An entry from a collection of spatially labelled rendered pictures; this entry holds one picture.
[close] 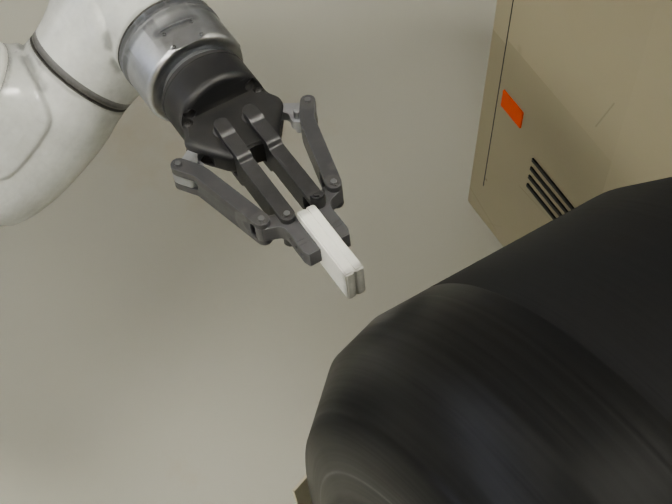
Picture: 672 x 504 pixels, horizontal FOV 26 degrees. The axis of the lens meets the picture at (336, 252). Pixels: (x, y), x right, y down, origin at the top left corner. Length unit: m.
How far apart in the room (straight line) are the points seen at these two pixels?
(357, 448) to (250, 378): 1.48
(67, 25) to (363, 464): 0.58
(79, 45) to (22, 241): 1.21
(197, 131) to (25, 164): 0.19
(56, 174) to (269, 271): 1.10
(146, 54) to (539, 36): 0.85
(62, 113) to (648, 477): 0.72
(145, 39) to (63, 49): 0.09
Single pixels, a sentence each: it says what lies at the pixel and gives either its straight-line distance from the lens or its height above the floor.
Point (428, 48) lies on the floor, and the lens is 2.58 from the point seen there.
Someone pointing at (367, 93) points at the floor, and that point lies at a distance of 2.52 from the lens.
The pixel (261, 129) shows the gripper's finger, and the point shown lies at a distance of 1.11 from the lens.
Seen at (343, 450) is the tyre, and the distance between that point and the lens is 0.80.
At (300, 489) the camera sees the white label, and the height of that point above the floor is 1.10.
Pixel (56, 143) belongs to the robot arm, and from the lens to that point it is 1.25.
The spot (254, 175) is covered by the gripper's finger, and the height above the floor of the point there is 1.12.
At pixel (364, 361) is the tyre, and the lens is 0.79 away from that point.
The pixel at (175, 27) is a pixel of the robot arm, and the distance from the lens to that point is 1.17.
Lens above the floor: 2.03
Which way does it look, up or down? 60 degrees down
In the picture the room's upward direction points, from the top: straight up
